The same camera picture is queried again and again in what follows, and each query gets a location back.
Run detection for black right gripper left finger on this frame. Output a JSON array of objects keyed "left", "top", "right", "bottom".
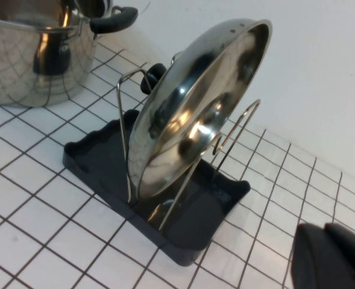
[{"left": 291, "top": 224, "right": 355, "bottom": 289}]

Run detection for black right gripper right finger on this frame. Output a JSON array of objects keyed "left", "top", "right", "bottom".
[{"left": 324, "top": 222, "right": 355, "bottom": 254}]

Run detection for stainless steel lid black knob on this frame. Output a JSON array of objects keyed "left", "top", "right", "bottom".
[{"left": 126, "top": 18, "right": 273, "bottom": 198}]

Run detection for white black-grid tablecloth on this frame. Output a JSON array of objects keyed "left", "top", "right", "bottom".
[{"left": 0, "top": 39, "right": 355, "bottom": 289}]

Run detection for dark grey tray wire rack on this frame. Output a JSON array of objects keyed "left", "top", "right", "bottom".
[{"left": 62, "top": 68, "right": 262, "bottom": 267}]

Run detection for stainless steel pot black handles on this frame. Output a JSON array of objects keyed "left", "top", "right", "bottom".
[{"left": 0, "top": 0, "right": 139, "bottom": 108}]

